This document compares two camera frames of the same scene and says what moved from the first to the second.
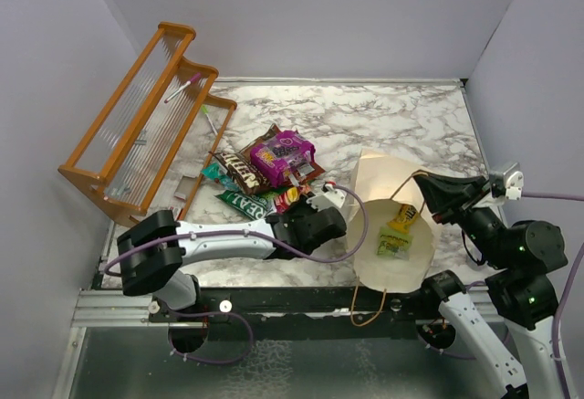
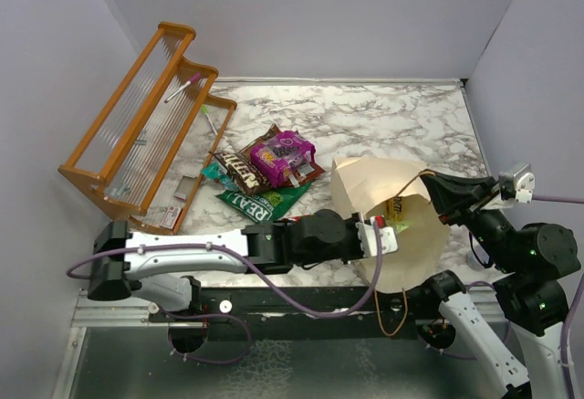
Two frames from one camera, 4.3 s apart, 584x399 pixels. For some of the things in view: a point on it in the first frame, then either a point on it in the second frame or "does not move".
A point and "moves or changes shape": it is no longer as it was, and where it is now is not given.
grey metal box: x=184 y=187 does not move
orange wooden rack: x=152 y=144 does not move
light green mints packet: x=393 y=244 → x=401 y=226
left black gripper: x=301 y=204 → x=351 y=224
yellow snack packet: x=405 y=216 → x=393 y=208
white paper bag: x=393 y=228 moves or changes shape
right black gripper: x=452 y=194 does not move
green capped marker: x=204 y=109 does not move
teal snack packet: x=213 y=170 does not move
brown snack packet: x=243 y=173 does not move
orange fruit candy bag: x=293 y=194 moves or changes shape
